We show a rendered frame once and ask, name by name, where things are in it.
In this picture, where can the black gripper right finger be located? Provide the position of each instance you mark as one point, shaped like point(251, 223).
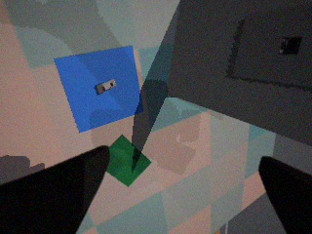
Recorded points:
point(290, 193)

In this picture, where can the green flat square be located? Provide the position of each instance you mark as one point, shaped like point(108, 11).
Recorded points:
point(126, 162)

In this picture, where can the blue flat square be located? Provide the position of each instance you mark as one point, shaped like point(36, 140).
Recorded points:
point(80, 73)

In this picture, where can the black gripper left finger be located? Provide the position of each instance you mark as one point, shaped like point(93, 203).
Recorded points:
point(56, 199)

